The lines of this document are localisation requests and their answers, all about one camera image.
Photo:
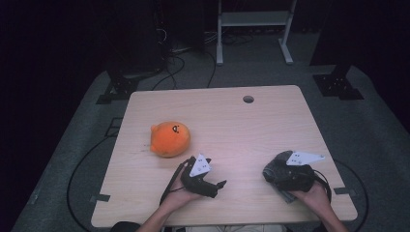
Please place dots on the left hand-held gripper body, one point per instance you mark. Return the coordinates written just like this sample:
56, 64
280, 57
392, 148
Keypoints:
196, 185

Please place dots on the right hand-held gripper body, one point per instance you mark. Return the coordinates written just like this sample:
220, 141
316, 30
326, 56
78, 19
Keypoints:
296, 177

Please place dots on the orange plush toy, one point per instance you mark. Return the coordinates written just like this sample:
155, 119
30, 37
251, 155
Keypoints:
167, 141

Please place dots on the person's left hand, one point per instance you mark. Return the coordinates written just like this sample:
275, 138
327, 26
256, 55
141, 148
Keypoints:
177, 196

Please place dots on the person's right hand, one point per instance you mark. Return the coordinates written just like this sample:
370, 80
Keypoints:
314, 198

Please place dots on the grey tape strip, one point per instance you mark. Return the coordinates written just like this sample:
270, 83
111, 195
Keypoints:
100, 197
345, 191

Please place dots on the black stand base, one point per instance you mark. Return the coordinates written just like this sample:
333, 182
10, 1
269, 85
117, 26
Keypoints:
119, 88
336, 85

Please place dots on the white metal stand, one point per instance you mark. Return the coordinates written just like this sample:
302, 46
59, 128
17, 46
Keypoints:
254, 18

